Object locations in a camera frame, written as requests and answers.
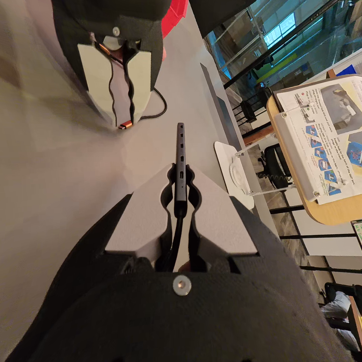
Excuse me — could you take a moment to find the clear acrylic panel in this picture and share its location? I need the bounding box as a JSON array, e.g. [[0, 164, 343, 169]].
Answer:
[[213, 8, 266, 71]]

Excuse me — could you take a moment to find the black floor stand pole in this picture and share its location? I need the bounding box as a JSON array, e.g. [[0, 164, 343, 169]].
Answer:
[[223, 0, 340, 89]]

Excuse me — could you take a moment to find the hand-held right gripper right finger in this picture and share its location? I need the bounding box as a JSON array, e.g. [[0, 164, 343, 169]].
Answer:
[[185, 165, 258, 273]]

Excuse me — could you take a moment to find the red plastic bin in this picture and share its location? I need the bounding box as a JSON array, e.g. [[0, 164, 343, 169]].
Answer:
[[161, 0, 189, 39]]

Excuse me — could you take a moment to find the slim grey usb-c hub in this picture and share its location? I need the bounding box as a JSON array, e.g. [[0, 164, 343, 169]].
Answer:
[[163, 122, 189, 273]]

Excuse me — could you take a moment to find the black office chair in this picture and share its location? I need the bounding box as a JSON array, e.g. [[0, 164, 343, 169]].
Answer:
[[257, 143, 295, 190]]

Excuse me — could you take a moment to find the document stand with wooden board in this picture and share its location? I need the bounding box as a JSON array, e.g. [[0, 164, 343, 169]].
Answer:
[[214, 74, 362, 226]]

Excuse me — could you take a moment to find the black coiled cable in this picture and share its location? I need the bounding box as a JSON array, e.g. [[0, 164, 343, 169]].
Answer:
[[257, 173, 293, 183]]

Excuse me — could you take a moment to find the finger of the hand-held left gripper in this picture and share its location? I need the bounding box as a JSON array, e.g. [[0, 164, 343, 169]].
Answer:
[[124, 49, 153, 125], [77, 42, 118, 128]]

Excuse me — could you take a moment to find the black wire rack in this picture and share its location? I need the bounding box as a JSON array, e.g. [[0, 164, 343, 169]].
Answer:
[[232, 88, 273, 126]]

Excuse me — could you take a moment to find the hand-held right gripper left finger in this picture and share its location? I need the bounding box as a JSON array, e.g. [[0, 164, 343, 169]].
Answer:
[[105, 163, 173, 272]]

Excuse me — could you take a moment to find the black cable with gold plug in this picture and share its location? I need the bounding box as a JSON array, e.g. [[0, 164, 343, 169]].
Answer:
[[95, 42, 168, 131]]

